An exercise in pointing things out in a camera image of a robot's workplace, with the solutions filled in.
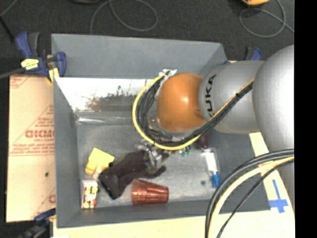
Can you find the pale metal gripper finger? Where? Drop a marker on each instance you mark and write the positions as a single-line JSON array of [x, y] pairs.
[[159, 161], [151, 163]]

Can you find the dark brown glove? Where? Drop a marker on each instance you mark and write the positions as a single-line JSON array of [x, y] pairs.
[[123, 172]]

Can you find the copper ribbed cup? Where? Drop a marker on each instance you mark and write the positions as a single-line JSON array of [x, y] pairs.
[[149, 192]]

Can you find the yellow plastic piece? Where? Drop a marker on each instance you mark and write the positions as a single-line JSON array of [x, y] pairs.
[[100, 159]]

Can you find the clear packet with blue cap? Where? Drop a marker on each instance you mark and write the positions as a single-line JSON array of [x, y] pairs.
[[212, 165]]

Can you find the white box red yellow print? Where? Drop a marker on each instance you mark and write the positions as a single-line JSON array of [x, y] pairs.
[[89, 193]]

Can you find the grey metal bin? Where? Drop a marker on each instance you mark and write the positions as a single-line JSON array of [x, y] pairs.
[[104, 58]]

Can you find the brown cardboard board red print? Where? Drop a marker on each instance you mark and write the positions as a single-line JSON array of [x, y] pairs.
[[29, 123]]

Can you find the black cylinder on white bracket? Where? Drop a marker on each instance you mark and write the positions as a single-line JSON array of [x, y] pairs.
[[203, 141]]

